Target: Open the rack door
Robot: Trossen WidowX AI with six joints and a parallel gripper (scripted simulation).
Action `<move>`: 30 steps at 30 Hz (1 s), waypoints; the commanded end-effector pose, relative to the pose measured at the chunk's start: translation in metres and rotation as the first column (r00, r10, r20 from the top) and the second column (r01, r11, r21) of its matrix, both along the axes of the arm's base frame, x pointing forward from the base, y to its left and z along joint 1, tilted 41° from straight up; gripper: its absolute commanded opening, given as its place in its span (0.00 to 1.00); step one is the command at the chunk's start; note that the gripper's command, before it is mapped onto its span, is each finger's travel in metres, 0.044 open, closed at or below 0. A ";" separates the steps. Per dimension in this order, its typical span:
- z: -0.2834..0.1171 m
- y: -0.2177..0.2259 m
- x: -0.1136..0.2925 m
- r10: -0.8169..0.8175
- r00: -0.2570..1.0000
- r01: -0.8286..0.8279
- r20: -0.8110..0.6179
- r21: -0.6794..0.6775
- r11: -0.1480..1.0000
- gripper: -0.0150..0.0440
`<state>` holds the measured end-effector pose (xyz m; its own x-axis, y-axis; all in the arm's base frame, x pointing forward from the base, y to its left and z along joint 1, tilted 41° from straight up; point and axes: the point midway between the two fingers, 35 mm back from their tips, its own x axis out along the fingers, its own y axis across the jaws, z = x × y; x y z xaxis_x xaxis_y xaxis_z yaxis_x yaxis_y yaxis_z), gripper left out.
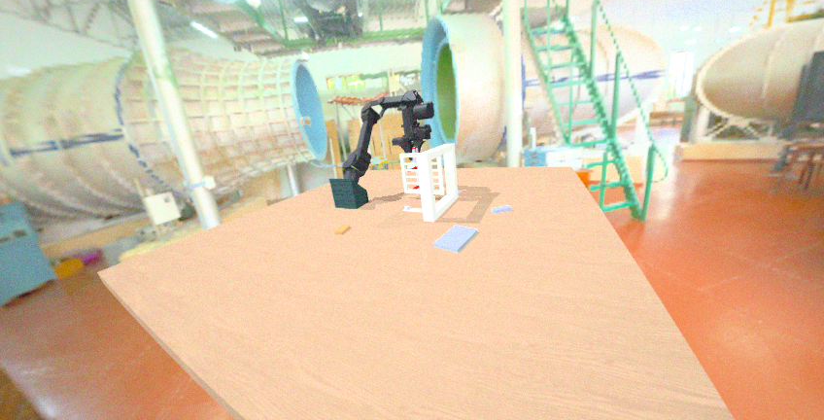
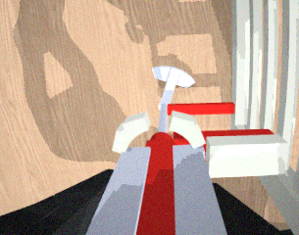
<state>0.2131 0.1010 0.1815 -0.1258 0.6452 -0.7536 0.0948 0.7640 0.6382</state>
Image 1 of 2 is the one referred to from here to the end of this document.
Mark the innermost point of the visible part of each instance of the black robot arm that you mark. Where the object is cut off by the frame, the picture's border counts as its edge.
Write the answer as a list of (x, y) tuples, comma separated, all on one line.
[(412, 107)]

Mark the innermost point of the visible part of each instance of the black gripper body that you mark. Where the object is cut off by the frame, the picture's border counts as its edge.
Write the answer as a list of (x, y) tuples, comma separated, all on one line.
[(406, 138)]

